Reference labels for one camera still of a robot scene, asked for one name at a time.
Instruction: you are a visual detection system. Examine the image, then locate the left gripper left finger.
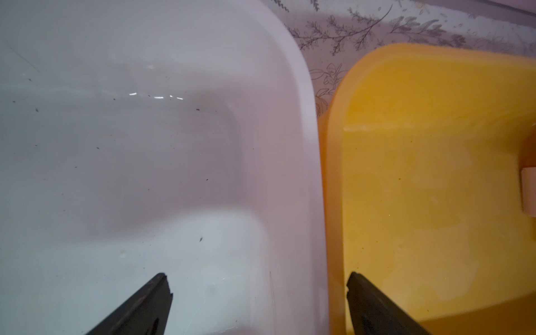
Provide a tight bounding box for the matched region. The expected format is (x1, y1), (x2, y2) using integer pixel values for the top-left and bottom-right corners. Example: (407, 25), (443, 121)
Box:
(87, 273), (173, 335)

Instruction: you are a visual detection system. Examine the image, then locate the pink sharpener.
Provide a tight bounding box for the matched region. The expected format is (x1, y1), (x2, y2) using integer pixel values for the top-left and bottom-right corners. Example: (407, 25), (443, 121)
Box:
(521, 167), (536, 218)

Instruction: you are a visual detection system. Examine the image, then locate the yellow plastic storage tray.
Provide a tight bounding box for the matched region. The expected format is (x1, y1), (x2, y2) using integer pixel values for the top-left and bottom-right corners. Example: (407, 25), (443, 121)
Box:
(319, 43), (535, 334)

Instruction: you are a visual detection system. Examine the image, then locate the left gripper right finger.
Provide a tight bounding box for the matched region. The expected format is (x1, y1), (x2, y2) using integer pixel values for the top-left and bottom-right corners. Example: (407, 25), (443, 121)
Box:
(347, 272), (429, 335)

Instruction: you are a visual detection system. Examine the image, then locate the white plastic storage tray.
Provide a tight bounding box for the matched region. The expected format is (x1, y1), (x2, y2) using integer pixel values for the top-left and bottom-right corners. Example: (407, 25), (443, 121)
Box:
(1, 1), (330, 334)

